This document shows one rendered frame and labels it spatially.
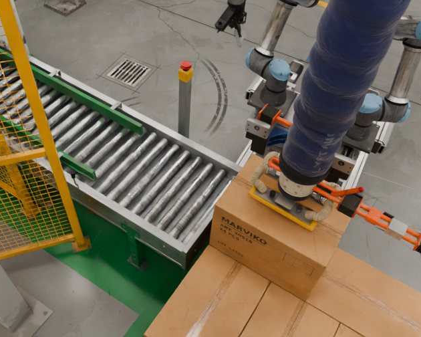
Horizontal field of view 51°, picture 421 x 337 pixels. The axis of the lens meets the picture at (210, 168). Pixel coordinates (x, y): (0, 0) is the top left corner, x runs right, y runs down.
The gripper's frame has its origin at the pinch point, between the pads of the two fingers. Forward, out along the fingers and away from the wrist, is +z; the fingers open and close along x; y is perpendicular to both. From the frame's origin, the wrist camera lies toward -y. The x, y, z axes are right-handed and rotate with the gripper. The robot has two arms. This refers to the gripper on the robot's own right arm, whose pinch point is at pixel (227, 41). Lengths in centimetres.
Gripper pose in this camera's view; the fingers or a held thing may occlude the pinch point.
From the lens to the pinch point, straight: 219.5
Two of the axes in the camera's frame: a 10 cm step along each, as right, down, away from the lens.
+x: -7.3, -5.7, 3.8
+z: -0.7, 6.1, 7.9
